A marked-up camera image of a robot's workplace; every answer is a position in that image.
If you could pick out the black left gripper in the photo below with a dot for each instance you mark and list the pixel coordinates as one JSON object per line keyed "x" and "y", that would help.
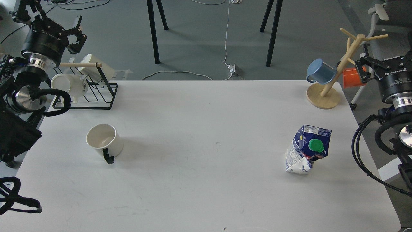
{"x": 45, "y": 36}

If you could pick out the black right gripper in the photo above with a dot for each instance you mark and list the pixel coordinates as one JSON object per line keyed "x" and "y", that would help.
{"x": 393, "y": 76}

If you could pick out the white mug with black handle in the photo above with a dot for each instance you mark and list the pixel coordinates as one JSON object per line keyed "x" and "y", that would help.
{"x": 106, "y": 141}

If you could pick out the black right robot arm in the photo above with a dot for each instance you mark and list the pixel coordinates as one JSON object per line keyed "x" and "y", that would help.
{"x": 393, "y": 136}

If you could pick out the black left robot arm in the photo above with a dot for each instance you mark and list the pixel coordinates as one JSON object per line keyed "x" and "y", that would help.
{"x": 23, "y": 102}

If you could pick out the orange cup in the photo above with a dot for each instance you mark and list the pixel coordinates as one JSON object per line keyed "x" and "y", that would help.
{"x": 351, "y": 78}

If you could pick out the blue cup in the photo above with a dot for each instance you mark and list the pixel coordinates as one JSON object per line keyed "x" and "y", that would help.
{"x": 320, "y": 72}

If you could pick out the blue white milk carton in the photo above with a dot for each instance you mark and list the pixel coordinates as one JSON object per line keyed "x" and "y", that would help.
{"x": 309, "y": 144}

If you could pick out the white mug on rack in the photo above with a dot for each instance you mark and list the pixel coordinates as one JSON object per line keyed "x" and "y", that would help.
{"x": 75, "y": 85}

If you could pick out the cream mug on rack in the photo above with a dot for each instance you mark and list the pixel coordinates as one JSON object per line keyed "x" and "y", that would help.
{"x": 93, "y": 72}

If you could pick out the wooden mug tree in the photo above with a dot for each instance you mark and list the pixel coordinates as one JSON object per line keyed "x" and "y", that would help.
{"x": 325, "y": 96}

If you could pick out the black table legs right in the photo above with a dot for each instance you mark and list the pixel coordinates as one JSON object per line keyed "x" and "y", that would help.
{"x": 276, "y": 19}

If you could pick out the white power adapter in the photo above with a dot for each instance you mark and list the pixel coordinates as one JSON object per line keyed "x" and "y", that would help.
{"x": 234, "y": 70}

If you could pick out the black wire mug rack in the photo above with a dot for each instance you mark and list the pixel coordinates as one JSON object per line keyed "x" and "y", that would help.
{"x": 99, "y": 96}

